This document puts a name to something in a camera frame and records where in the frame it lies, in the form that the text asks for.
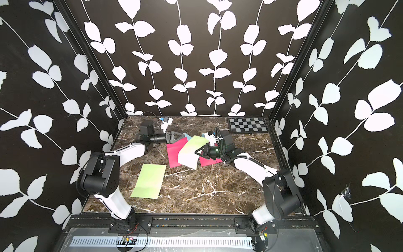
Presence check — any checkerboard calibration board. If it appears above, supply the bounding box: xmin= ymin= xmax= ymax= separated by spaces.
xmin=228 ymin=117 xmax=269 ymax=134

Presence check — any yellow-green paper sheet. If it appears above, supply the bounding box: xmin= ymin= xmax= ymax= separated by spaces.
xmin=130 ymin=164 xmax=166 ymax=199
xmin=178 ymin=136 xmax=209 ymax=170

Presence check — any pink paper sheet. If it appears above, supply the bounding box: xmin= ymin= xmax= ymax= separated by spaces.
xmin=199 ymin=157 xmax=222 ymax=167
xmin=166 ymin=139 xmax=188 ymax=168

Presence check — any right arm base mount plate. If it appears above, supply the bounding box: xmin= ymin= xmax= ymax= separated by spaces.
xmin=234 ymin=215 xmax=277 ymax=235

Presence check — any small electronics board with wires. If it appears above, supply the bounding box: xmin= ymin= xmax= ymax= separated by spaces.
xmin=116 ymin=236 xmax=137 ymax=247

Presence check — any right pink paper sheet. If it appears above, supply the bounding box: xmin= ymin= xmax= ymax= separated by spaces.
xmin=199 ymin=157 xmax=222 ymax=167

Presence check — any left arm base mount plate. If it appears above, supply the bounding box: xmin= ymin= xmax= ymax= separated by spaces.
xmin=108 ymin=215 xmax=153 ymax=236

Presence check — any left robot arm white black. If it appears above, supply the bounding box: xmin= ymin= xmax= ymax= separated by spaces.
xmin=78 ymin=120 xmax=185 ymax=222

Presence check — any white perforated rail strip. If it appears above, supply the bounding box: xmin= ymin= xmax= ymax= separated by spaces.
xmin=68 ymin=236 xmax=253 ymax=249

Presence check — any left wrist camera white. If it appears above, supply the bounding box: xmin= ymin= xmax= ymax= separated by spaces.
xmin=159 ymin=117 xmax=173 ymax=133

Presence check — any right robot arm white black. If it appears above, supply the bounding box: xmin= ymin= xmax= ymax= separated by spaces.
xmin=194 ymin=131 xmax=303 ymax=225

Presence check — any left pink paper sheet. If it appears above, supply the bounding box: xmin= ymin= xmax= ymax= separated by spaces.
xmin=166 ymin=139 xmax=188 ymax=168

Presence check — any left light blue paper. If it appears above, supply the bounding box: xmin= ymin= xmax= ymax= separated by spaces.
xmin=184 ymin=133 xmax=192 ymax=141

